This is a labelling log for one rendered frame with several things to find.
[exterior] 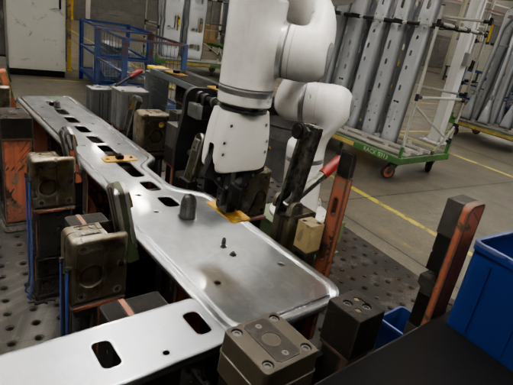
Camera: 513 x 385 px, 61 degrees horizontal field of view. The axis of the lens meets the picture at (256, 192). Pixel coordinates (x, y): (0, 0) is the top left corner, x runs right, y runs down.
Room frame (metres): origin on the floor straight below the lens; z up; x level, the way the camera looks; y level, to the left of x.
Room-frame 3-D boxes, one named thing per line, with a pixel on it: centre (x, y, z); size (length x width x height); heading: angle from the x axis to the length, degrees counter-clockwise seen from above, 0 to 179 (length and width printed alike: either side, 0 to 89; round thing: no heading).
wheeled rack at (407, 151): (5.47, -1.15, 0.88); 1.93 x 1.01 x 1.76; 41
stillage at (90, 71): (7.01, 2.56, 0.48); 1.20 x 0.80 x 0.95; 34
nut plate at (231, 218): (0.68, 0.04, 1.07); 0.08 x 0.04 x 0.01; 41
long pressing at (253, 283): (1.04, 0.37, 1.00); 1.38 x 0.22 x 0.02; 42
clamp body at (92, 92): (1.58, 0.62, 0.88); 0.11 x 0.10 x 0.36; 132
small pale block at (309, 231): (0.70, -0.10, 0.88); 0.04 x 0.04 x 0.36; 42
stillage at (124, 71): (5.84, 1.80, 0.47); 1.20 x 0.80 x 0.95; 37
